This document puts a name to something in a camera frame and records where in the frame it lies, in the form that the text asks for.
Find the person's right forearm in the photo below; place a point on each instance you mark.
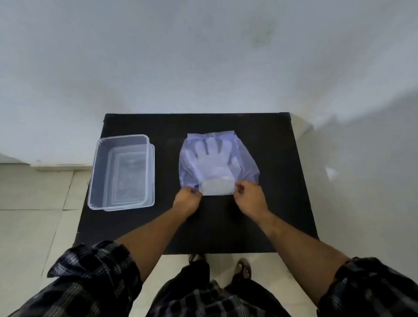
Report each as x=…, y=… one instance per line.
x=300, y=254

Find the dark right sandal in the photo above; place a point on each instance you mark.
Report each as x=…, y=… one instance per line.
x=243, y=268

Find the person's left forearm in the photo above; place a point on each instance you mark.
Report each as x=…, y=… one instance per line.
x=150, y=241

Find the black trousers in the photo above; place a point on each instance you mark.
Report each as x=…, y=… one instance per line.
x=196, y=274

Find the person's left hand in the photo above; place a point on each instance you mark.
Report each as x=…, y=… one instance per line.
x=186, y=200

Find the person's right hand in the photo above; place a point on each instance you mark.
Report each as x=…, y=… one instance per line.
x=251, y=199

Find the clear plastic container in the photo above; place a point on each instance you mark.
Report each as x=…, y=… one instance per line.
x=124, y=173

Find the purple translucent plastic bag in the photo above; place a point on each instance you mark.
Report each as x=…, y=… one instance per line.
x=249, y=163

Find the dark left sandal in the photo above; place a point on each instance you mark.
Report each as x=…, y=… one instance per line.
x=196, y=258

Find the dark sandal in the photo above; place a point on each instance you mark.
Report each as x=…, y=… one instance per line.
x=196, y=258
x=243, y=268

